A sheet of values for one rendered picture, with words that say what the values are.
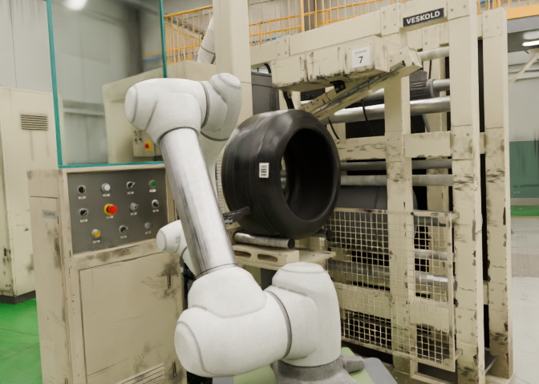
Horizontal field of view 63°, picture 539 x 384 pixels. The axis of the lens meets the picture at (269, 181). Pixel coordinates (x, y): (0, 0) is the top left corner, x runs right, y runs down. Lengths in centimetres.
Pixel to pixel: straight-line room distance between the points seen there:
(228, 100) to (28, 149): 386
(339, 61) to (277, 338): 145
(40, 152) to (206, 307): 420
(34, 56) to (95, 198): 1067
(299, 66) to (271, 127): 51
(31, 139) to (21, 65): 748
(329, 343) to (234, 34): 160
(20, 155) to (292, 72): 325
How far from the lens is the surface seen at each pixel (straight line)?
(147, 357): 230
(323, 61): 219
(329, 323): 106
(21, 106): 496
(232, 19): 228
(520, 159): 1107
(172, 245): 158
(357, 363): 117
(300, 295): 102
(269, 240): 197
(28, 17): 1283
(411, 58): 212
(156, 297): 225
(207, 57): 284
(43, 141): 506
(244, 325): 94
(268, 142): 182
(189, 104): 117
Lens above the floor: 127
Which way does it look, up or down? 3 degrees down
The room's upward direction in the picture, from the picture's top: 3 degrees counter-clockwise
